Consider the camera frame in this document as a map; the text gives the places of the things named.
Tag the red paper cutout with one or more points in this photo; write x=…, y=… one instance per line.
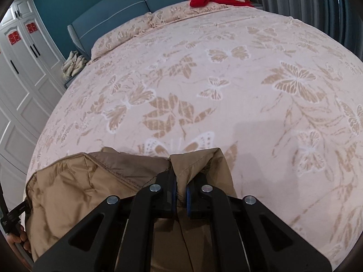
x=30, y=27
x=12, y=38

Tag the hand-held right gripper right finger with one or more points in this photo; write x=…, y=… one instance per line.
x=189, y=201

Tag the white panelled wardrobe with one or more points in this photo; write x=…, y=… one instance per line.
x=25, y=96

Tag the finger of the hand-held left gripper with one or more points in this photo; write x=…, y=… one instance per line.
x=17, y=211

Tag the person's left hand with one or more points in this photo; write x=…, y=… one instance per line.
x=19, y=239

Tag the butterfly print pillow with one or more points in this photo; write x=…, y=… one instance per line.
x=119, y=38
x=175, y=12

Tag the tan quilted jacket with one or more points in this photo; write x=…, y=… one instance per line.
x=71, y=192

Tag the bed with butterfly bedspread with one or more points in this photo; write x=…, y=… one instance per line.
x=227, y=90

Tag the grey nightstand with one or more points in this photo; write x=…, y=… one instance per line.
x=68, y=81
x=256, y=4

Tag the pile of cream clothes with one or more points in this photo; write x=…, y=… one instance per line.
x=73, y=65

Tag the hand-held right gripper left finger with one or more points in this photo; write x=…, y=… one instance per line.
x=171, y=188

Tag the blue padded headboard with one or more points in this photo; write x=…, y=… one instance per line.
x=113, y=14

